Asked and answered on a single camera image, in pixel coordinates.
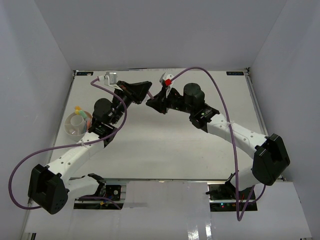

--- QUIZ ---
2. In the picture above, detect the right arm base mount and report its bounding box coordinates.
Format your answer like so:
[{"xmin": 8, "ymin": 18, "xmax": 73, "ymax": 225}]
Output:
[{"xmin": 205, "ymin": 173, "xmax": 258, "ymax": 213}]

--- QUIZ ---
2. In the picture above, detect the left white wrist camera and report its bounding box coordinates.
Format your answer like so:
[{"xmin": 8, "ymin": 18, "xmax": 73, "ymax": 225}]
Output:
[{"xmin": 97, "ymin": 71, "xmax": 120, "ymax": 90}]

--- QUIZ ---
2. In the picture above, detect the white divided round container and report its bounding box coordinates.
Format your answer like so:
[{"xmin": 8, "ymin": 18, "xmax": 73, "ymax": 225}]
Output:
[{"xmin": 63, "ymin": 111, "xmax": 92, "ymax": 142}]

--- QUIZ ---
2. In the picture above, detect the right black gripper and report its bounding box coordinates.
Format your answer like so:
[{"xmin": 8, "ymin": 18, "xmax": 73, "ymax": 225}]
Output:
[{"xmin": 145, "ymin": 86, "xmax": 194, "ymax": 115}]

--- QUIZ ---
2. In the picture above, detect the pink red pen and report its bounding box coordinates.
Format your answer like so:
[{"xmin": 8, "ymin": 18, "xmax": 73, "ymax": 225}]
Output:
[{"xmin": 147, "ymin": 91, "xmax": 154, "ymax": 100}]

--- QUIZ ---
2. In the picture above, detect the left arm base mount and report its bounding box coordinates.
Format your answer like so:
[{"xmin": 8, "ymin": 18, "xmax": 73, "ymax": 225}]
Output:
[{"xmin": 68, "ymin": 173, "xmax": 124, "ymax": 210}]

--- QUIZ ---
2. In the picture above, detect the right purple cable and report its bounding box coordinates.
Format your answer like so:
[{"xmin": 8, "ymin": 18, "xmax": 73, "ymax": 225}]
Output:
[{"xmin": 169, "ymin": 66, "xmax": 267, "ymax": 222}]

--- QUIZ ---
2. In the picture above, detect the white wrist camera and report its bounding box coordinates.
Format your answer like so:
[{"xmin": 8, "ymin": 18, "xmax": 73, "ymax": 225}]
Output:
[
  {"xmin": 159, "ymin": 72, "xmax": 174, "ymax": 98},
  {"xmin": 97, "ymin": 71, "xmax": 120, "ymax": 90}
]

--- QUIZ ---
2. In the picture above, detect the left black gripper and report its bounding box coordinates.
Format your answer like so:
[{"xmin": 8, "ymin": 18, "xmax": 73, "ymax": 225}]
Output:
[{"xmin": 112, "ymin": 82, "xmax": 155, "ymax": 126}]

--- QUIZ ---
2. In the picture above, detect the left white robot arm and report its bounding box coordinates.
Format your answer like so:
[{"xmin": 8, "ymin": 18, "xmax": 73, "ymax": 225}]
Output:
[{"xmin": 28, "ymin": 81, "xmax": 152, "ymax": 215}]

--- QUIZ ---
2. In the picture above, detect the green marker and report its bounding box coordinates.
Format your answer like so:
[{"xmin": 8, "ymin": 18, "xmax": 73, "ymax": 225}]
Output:
[{"xmin": 78, "ymin": 109, "xmax": 88, "ymax": 120}]

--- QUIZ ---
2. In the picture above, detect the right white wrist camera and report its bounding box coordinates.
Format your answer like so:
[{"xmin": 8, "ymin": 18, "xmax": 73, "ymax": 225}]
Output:
[{"xmin": 159, "ymin": 72, "xmax": 174, "ymax": 98}]

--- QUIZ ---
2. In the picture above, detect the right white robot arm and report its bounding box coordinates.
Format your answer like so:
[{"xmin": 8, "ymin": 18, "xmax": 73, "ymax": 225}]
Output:
[{"xmin": 146, "ymin": 83, "xmax": 290, "ymax": 200}]

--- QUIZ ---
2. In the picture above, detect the orange pencil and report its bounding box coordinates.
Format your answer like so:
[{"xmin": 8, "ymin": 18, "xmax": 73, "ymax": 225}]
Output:
[{"xmin": 85, "ymin": 116, "xmax": 92, "ymax": 131}]

